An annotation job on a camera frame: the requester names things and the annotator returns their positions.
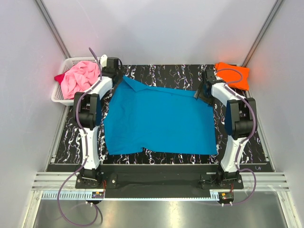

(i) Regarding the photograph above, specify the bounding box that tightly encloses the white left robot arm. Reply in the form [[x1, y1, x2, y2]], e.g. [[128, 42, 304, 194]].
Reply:
[[73, 55, 122, 188]]

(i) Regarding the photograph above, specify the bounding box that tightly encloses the blue t shirt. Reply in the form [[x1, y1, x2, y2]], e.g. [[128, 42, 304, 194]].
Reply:
[[104, 76, 217, 155]]

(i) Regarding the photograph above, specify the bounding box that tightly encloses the aluminium frame rail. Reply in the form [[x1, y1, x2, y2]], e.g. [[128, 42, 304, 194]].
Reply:
[[31, 172, 289, 191]]

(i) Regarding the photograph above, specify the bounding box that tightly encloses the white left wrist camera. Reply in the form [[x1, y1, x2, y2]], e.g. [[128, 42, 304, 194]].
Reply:
[[99, 55, 108, 67]]

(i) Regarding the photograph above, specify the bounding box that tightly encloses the red t shirt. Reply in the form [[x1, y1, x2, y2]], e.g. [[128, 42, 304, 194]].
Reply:
[[54, 74, 65, 84]]

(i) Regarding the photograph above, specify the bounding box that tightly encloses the white plastic laundry basket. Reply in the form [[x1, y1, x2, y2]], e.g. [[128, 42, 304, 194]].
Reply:
[[51, 57, 97, 106]]

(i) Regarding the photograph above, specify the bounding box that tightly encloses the pink t shirt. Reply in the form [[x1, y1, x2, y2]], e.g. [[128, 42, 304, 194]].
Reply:
[[60, 61, 100, 99]]

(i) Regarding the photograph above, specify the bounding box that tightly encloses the folded orange t shirt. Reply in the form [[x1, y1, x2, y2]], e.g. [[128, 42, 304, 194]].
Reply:
[[215, 62, 250, 91]]

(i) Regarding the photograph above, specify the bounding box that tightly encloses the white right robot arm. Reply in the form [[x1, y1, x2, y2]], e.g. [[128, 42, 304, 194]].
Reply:
[[194, 70, 257, 188]]

